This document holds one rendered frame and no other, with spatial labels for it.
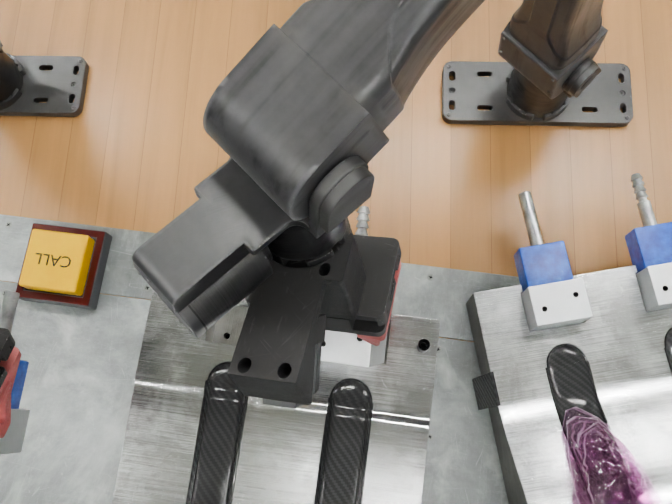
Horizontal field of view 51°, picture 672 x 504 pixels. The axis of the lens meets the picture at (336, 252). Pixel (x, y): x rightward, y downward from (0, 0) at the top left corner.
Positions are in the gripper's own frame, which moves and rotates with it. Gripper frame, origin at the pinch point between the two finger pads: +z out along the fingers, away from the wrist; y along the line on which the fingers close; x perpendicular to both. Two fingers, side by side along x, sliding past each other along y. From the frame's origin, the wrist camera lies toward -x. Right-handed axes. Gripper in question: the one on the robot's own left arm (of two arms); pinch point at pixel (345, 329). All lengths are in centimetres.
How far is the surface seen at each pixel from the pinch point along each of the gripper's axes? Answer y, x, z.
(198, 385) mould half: -12.9, -5.1, 3.8
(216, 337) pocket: -13.4, 0.1, 5.0
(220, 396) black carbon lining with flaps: -11.2, -5.4, 5.1
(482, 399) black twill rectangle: 10.5, 1.4, 14.2
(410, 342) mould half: 4.4, 2.1, 5.3
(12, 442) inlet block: -25.5, -13.6, 0.4
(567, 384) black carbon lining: 17.9, 3.2, 12.3
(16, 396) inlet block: -25.9, -10.2, -1.3
